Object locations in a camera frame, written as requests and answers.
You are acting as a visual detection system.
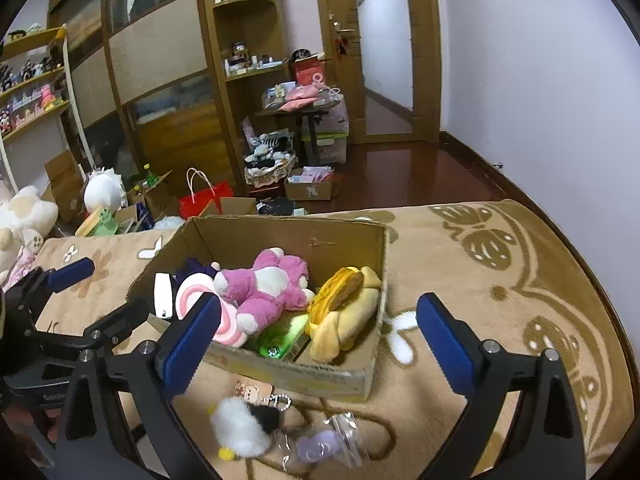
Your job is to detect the wooden corner shelf unit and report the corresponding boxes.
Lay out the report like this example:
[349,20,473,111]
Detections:
[195,0,301,196]

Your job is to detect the clear plastic storage bin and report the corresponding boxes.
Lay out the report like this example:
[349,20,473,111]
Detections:
[300,97,350,165]

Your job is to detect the small black and white box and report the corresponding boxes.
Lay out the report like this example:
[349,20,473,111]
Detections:
[153,272,176,320]

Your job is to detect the red paper bag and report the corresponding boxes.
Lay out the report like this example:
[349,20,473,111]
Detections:
[178,167,235,220]

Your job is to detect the wooden door with glass panel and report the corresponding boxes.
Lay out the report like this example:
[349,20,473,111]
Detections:
[312,0,443,143]

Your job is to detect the purple figure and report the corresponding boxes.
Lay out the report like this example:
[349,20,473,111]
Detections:
[272,411,371,471]

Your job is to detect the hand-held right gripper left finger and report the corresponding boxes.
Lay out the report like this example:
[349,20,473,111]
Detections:
[52,292,222,480]

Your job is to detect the pink plush bear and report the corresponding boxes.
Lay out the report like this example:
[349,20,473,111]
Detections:
[214,247,317,335]

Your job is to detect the wooden wardrobe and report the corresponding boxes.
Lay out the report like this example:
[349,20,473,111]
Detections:
[47,0,236,196]

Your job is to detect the green tissue packet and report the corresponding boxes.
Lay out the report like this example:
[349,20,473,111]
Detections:
[257,312,312,360]

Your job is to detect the open cardboard box with bottles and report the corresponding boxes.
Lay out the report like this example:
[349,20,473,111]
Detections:
[127,170,181,221]

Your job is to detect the white fluffy plush keychain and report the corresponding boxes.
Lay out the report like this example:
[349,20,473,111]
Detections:
[209,396,281,461]

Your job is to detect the brown cardboard box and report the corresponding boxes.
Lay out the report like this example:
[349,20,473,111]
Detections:
[44,149,88,226]

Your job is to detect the brown bear paper tag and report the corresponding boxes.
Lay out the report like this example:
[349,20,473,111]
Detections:
[234,381,273,406]

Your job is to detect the low cardboard box pink packets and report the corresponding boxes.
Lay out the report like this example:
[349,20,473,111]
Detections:
[284,165,337,202]

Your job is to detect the yellow plush dog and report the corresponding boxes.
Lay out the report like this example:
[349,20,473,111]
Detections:
[306,266,383,363]

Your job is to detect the round white plush toy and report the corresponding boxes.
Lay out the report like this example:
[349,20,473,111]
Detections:
[82,166,128,216]

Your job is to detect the green frog toy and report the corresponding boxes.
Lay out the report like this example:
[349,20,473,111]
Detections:
[75,205,121,237]

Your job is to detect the red gift bag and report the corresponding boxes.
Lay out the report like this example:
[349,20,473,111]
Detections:
[292,57,327,87]

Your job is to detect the wicker basket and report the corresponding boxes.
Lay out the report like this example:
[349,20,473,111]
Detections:
[244,152,298,188]

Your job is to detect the pink swirl plush roll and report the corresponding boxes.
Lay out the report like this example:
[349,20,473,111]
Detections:
[174,274,249,348]

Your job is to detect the cream plush toy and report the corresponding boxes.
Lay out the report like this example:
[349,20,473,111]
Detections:
[0,185,60,281]

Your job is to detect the wall shelf with figurines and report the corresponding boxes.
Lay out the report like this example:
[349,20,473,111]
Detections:
[0,25,73,143]

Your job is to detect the small dark side table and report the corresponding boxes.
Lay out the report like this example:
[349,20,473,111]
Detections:
[254,100,346,166]

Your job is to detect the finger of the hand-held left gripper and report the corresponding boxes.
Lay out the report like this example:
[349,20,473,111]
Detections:
[5,257,96,321]
[30,297,151,361]

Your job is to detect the printed cardboard box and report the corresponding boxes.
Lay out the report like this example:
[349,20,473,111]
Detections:
[126,214,390,403]

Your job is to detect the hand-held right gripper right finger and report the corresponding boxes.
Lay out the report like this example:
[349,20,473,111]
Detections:
[416,292,587,480]

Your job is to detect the pink packet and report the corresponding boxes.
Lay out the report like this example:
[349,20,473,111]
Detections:
[277,85,321,112]

